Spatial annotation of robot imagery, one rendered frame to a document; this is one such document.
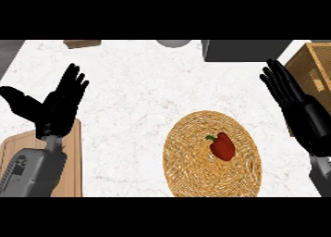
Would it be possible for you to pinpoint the small brown wooden block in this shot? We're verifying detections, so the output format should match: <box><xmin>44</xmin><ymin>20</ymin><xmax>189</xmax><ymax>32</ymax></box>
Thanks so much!
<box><xmin>62</xmin><ymin>40</ymin><xmax>102</xmax><ymax>50</ymax></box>

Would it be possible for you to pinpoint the round woven straw placemat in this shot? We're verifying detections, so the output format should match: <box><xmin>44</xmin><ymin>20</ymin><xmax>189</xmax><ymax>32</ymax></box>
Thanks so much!
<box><xmin>161</xmin><ymin>110</ymin><xmax>264</xmax><ymax>198</ymax></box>

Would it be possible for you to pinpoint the wooden cutting board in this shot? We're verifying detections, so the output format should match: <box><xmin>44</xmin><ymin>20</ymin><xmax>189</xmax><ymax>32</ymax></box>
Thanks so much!
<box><xmin>0</xmin><ymin>118</ymin><xmax>83</xmax><ymax>198</ymax></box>

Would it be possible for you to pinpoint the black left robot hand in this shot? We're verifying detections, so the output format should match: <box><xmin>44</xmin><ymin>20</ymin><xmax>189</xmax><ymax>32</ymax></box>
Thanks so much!
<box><xmin>0</xmin><ymin>63</ymin><xmax>90</xmax><ymax>141</ymax></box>

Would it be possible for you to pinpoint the wicker basket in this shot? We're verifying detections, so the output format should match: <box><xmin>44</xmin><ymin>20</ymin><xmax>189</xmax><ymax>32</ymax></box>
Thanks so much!
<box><xmin>283</xmin><ymin>42</ymin><xmax>331</xmax><ymax>137</ymax></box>

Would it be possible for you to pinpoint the red bell pepper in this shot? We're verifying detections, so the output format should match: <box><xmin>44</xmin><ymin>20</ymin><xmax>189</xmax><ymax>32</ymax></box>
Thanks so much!
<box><xmin>205</xmin><ymin>131</ymin><xmax>236</xmax><ymax>162</ymax></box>

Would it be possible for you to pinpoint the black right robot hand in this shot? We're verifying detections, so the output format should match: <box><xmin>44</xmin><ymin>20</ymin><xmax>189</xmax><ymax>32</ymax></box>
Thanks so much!
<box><xmin>258</xmin><ymin>58</ymin><xmax>331</xmax><ymax>158</ymax></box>

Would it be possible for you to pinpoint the dark grey appliance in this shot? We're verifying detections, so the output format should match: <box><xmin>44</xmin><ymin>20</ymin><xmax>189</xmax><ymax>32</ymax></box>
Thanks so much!
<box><xmin>199</xmin><ymin>40</ymin><xmax>293</xmax><ymax>63</ymax></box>

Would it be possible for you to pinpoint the grey round bowl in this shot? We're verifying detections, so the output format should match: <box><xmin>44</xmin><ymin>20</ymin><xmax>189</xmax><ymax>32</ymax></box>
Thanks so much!
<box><xmin>155</xmin><ymin>40</ymin><xmax>193</xmax><ymax>49</ymax></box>

